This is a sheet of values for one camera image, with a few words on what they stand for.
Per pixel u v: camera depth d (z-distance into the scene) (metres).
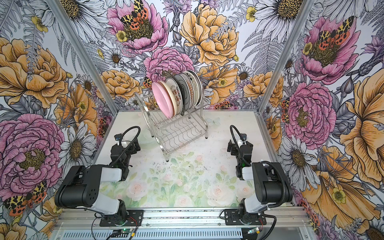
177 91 0.76
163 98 0.68
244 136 0.79
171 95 0.70
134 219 0.73
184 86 0.75
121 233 0.73
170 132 1.02
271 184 0.46
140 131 0.73
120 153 0.72
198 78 0.75
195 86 0.78
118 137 0.78
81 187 0.45
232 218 0.74
